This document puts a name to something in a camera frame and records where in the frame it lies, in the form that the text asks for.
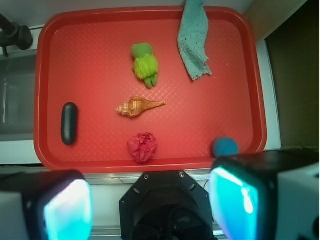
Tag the crumpled red paper ball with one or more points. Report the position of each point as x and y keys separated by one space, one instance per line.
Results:
x=142 y=147

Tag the red plastic tray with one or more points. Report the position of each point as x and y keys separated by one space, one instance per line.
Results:
x=85 y=58

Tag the clear plastic bin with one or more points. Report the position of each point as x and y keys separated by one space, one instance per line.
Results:
x=17 y=96

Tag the teal cloth rag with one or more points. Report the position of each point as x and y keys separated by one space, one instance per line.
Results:
x=191 y=40

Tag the green furry toy animal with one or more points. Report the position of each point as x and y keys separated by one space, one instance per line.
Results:
x=145 y=64

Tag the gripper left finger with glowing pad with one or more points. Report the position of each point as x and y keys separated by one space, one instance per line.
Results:
x=52 y=205

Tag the black oblong capsule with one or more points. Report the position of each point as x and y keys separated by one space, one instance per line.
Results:
x=69 y=123

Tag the blue textured ball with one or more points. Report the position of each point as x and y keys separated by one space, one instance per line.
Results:
x=225 y=146

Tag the golden conch shell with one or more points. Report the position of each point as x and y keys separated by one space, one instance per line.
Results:
x=138 y=105

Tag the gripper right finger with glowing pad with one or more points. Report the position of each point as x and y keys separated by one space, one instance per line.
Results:
x=272 y=195

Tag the black octagonal base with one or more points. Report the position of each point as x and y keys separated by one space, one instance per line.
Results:
x=166 y=205

